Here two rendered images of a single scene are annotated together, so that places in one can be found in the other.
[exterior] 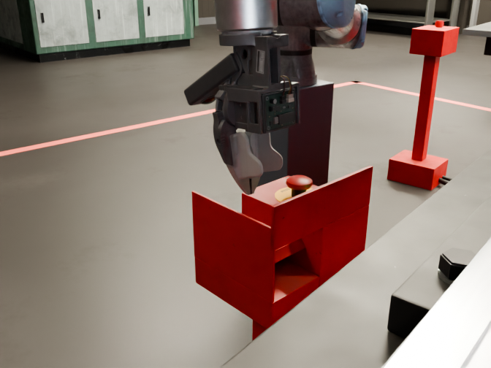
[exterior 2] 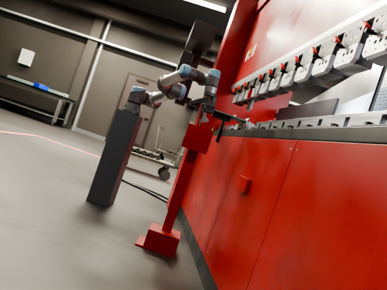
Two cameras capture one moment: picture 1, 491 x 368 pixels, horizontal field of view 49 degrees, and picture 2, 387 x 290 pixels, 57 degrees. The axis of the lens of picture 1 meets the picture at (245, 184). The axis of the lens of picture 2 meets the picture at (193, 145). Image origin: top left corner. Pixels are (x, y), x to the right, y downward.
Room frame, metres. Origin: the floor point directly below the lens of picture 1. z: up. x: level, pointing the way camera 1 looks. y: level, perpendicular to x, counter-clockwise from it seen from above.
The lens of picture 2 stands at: (-0.83, 1.59, 0.68)
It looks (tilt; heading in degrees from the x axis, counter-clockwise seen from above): 0 degrees down; 313
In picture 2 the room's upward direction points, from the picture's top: 19 degrees clockwise
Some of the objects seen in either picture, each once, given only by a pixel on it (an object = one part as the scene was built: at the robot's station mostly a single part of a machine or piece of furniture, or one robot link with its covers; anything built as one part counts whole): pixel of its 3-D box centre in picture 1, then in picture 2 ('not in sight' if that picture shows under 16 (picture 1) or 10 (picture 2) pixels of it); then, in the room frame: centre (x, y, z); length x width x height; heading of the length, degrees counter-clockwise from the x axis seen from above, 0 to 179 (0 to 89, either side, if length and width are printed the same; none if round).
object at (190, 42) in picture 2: not in sight; (190, 66); (2.10, -1.07, 1.52); 0.51 x 0.25 x 0.85; 141
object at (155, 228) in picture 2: not in sight; (158, 237); (0.72, -0.03, 0.06); 0.25 x 0.20 x 0.12; 43
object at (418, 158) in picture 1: (425, 104); not in sight; (2.72, -0.93, 0.41); 0.25 x 0.20 x 0.83; 51
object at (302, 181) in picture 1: (299, 189); not in sight; (0.74, -0.08, 0.79); 0.04 x 0.04 x 0.04
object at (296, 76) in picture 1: (291, 64); (132, 107); (1.58, -0.13, 0.82); 0.15 x 0.15 x 0.10
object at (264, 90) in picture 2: not in sight; (271, 83); (0.54, -0.40, 1.26); 0.15 x 0.09 x 0.17; 141
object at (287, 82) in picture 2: not in sight; (295, 73); (0.23, -0.15, 1.26); 0.15 x 0.09 x 0.17; 141
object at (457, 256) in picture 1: (459, 266); not in sight; (0.32, -0.15, 0.91); 0.03 x 0.03 x 0.02
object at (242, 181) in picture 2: not in sight; (243, 184); (0.14, 0.13, 0.58); 0.15 x 0.02 x 0.07; 141
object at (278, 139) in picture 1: (286, 201); (115, 157); (1.58, -0.13, 0.39); 0.18 x 0.18 x 0.78; 39
